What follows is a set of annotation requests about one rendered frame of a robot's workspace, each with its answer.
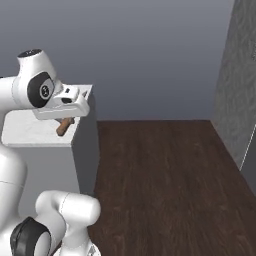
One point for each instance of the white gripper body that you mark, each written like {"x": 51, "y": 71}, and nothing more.
{"x": 71, "y": 109}

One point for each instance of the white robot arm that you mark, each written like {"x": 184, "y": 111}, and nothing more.
{"x": 20, "y": 90}

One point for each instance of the grey counter cabinet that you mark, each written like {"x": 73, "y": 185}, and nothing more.
{"x": 85, "y": 160}

